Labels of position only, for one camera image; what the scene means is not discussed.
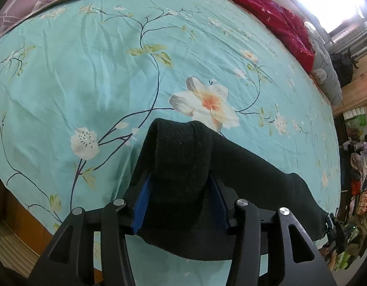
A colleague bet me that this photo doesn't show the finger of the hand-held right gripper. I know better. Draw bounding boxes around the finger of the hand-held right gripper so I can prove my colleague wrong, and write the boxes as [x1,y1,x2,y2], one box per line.
[324,211,346,245]

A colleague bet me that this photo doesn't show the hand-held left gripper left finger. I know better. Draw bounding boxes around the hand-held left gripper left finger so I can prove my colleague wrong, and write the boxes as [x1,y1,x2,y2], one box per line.
[30,173,156,286]

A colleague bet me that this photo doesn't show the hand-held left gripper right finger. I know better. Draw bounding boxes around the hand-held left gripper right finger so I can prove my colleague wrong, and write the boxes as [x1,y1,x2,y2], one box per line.
[210,174,339,286]

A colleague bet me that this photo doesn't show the black pants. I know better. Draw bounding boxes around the black pants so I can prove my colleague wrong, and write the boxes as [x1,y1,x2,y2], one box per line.
[124,117,329,261]

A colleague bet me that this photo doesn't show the pile of colourful clothes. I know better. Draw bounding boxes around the pile of colourful clothes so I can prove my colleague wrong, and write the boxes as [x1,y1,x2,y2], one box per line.
[321,113,367,271]

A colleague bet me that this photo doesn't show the wooden desk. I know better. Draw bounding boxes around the wooden desk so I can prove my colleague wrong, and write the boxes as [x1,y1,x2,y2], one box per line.
[333,54,367,117]

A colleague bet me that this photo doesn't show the teal floral bed sheet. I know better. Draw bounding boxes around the teal floral bed sheet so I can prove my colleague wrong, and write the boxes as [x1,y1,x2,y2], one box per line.
[0,0,342,286]

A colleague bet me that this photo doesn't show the grey cartoon print quilt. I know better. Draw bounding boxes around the grey cartoon print quilt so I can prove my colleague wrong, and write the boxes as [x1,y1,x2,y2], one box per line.
[252,0,343,107]

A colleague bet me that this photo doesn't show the black backpack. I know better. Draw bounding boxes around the black backpack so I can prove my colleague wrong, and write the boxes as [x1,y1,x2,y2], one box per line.
[330,51,361,87]

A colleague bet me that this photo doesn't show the red blanket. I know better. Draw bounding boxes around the red blanket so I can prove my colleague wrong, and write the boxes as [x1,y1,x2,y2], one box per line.
[183,0,317,72]

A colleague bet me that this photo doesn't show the purple and grey patterned pillow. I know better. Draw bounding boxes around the purple and grey patterned pillow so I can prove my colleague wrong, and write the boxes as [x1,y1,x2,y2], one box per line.
[0,0,130,41]

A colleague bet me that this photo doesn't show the wooden bed frame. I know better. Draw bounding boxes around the wooden bed frame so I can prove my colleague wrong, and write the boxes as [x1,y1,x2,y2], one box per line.
[0,170,56,257]

